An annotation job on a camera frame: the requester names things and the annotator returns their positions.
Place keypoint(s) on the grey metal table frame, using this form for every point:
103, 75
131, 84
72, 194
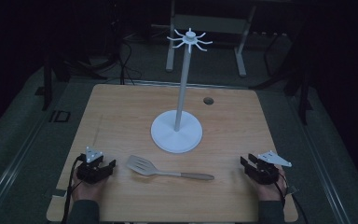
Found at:
208, 25

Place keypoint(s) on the grey tape piece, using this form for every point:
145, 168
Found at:
57, 193
292, 190

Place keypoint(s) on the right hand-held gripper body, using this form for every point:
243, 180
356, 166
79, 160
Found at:
265, 172

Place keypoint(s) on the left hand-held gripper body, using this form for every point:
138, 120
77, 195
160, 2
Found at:
88, 174

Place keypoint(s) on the white hook stand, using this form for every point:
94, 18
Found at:
177, 130

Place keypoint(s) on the person's left hand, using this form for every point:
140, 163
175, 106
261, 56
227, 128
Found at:
87, 189

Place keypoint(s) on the black metal stand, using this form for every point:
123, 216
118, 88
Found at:
47, 84
301, 90

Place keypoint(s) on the person's right hand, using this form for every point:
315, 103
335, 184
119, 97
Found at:
270, 189

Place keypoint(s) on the black floor outlet box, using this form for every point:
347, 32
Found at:
59, 116

